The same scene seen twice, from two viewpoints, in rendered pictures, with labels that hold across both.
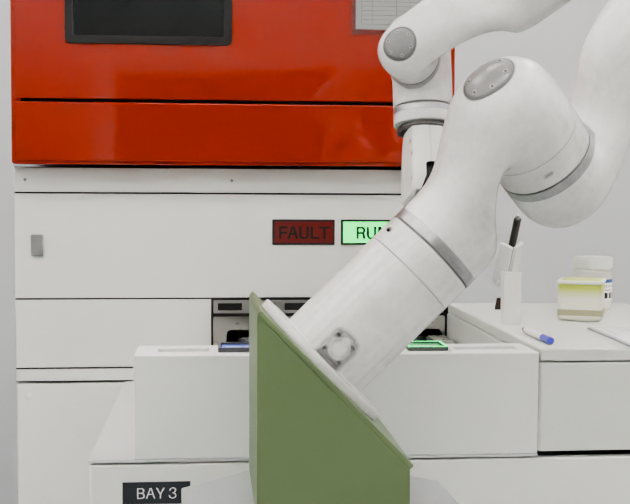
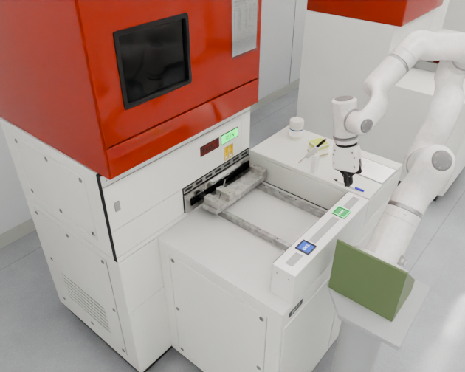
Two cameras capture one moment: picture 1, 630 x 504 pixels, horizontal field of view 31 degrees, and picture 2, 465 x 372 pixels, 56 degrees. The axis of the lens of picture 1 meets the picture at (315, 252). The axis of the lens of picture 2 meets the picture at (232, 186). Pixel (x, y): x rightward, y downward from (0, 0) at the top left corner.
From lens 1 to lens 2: 1.67 m
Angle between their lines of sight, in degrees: 52
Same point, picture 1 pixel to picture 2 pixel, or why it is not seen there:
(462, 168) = (429, 190)
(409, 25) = (370, 118)
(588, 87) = (433, 137)
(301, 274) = (209, 163)
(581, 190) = not seen: hidden behind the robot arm
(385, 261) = (410, 228)
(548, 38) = not seen: outside the picture
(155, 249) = (162, 181)
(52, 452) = (136, 277)
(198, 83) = (180, 105)
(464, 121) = (434, 176)
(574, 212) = not seen: hidden behind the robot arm
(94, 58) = (138, 112)
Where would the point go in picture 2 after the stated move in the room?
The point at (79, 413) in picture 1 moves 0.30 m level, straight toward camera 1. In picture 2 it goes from (142, 258) to (201, 288)
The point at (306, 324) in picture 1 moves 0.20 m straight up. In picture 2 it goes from (391, 257) to (405, 209)
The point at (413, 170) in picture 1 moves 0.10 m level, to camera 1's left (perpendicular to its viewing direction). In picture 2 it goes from (356, 164) to (340, 176)
